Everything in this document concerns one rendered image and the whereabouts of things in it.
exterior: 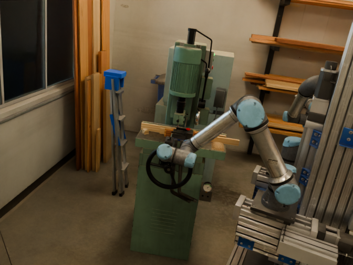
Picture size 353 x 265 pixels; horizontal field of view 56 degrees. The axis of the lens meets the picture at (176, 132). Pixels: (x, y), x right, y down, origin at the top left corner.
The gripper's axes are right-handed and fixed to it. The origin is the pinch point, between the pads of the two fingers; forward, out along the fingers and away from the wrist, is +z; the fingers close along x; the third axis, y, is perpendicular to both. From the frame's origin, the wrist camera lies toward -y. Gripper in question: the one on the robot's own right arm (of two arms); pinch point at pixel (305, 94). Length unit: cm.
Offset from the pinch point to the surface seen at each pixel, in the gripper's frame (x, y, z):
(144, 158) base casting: -112, 32, -68
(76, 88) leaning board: -206, 7, 34
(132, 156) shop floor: -173, 101, 92
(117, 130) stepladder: -156, 38, 3
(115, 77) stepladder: -155, -10, 3
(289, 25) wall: 10, -50, 177
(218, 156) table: -63, 29, -65
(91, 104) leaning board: -195, 23, 39
